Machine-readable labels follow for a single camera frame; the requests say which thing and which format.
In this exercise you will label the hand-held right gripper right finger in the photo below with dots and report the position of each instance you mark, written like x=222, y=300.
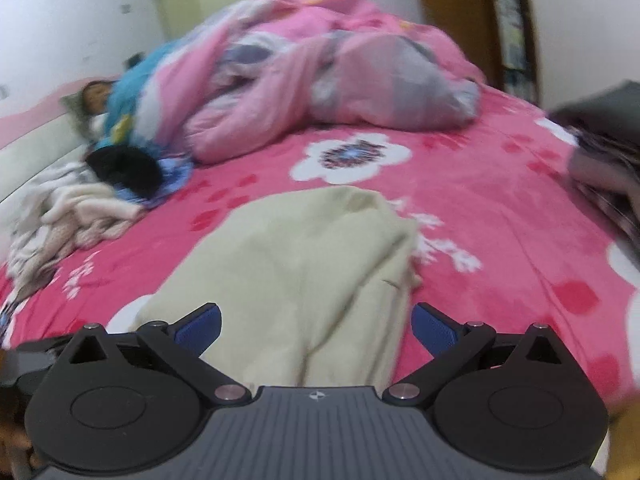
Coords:
x=435, y=330

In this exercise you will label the dark folded clothes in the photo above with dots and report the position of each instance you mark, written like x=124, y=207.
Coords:
x=600, y=160

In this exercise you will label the beige jacket with black trim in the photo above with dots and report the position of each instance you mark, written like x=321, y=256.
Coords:
x=300, y=260

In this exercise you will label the black garment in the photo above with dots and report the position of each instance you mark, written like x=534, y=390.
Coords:
x=125, y=170

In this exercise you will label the brown wooden door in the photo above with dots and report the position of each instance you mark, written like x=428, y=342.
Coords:
x=450, y=10

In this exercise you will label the white cloth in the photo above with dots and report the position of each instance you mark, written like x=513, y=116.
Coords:
x=30, y=240

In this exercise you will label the pink floral bed blanket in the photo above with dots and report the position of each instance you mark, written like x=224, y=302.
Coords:
x=500, y=210

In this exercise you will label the pink floral quilt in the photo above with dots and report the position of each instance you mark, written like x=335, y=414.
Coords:
x=280, y=85

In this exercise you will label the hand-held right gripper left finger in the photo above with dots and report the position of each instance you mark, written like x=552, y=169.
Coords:
x=202, y=327

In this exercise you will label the cream and pink headboard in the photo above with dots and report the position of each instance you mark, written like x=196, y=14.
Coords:
x=30, y=155

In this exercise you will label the cream fleece garment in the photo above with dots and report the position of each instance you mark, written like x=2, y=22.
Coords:
x=90, y=200

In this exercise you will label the green patterned pillow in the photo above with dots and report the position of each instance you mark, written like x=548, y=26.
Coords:
x=75, y=110

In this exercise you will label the pale yellow cabinet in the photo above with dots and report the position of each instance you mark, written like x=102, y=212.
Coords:
x=220, y=0

